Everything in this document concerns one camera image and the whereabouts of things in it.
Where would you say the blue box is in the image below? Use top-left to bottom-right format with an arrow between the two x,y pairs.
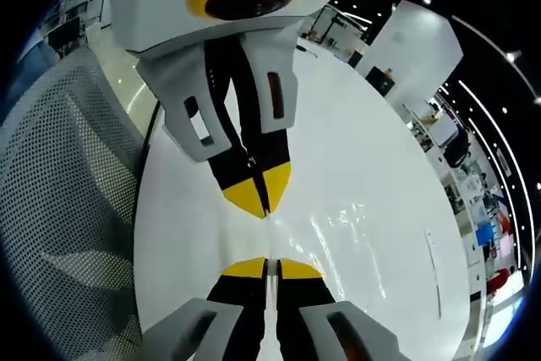
474,222 -> 496,249

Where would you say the grey mesh chair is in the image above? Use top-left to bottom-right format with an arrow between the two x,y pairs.
0,48 -> 162,361

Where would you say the thin metal strip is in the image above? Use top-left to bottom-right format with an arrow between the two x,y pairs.
424,228 -> 444,320

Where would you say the black cabinet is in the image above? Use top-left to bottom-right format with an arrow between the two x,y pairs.
364,65 -> 397,99

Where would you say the white square pillar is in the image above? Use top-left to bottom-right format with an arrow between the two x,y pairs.
366,0 -> 465,113

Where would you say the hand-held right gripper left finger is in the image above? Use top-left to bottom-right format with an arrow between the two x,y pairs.
139,256 -> 270,361

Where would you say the curved ceiling light strip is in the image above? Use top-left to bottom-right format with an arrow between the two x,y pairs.
457,79 -> 537,271

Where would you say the clear food packaging bag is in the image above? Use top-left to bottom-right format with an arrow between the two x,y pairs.
219,205 -> 388,361

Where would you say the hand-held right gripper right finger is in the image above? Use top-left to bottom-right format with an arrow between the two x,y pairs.
276,258 -> 409,361

